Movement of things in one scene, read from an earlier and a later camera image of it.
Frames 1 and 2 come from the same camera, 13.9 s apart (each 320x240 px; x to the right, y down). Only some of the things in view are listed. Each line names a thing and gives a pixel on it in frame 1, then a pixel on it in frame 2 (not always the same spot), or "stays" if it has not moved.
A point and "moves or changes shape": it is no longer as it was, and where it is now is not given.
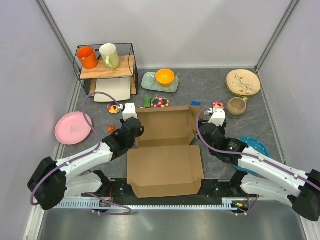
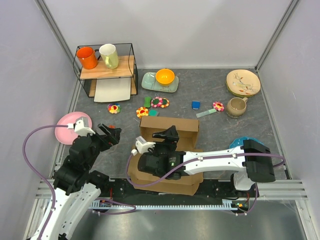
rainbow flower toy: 113,108 stays
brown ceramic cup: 236,106 stays
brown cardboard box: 164,163 moves or changes shape
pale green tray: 149,81 stays
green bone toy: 147,101 stays
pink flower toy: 217,104 stays
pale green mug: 109,55 stays
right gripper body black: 222,129 → 169,145
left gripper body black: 131,143 → 100,143
